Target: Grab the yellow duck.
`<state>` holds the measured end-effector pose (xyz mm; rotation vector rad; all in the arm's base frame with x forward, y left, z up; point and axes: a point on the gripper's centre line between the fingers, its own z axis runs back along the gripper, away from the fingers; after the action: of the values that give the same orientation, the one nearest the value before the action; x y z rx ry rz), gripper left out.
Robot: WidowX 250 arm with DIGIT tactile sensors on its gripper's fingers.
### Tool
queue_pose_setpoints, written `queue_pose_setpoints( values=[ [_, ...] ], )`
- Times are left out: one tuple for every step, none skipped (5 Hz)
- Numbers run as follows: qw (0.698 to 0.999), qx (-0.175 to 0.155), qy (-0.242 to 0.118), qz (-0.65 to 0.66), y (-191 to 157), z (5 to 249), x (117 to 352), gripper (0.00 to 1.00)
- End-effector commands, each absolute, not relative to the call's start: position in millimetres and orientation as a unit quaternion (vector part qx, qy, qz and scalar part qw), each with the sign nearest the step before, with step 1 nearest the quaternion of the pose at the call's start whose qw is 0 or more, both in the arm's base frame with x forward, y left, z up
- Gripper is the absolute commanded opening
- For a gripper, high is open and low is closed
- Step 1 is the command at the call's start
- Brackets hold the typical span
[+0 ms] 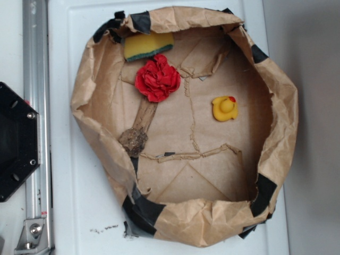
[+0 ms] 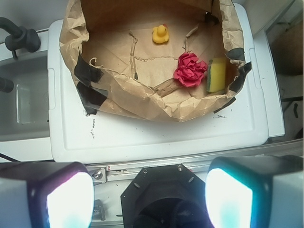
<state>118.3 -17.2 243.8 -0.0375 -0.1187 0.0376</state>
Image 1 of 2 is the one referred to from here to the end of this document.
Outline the yellow rubber duck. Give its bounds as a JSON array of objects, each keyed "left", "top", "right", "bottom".
[{"left": 212, "top": 96, "right": 238, "bottom": 122}]

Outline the brown paper bag tray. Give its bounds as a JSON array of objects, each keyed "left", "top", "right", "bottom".
[{"left": 71, "top": 6, "right": 298, "bottom": 247}]

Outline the brown wooden stick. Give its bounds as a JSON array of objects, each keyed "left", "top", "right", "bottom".
[{"left": 132, "top": 97, "right": 158, "bottom": 133}]

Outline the brown rough stone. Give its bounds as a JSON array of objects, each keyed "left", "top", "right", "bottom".
[{"left": 118, "top": 127, "right": 148, "bottom": 158}]

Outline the red crumpled paper ball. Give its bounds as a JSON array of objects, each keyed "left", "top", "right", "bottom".
[{"left": 134, "top": 54, "right": 181, "bottom": 103}]

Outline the yellow green sponge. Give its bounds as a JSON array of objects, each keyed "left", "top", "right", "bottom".
[{"left": 124, "top": 32, "right": 174, "bottom": 62}]

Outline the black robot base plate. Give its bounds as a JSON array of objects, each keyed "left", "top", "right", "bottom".
[{"left": 1, "top": 82, "right": 40, "bottom": 202}]

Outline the aluminium profile rail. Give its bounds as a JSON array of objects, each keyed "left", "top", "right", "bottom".
[{"left": 22, "top": 1, "right": 55, "bottom": 254}]

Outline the metal corner bracket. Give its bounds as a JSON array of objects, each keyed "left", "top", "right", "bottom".
[{"left": 14, "top": 218, "right": 48, "bottom": 254}]

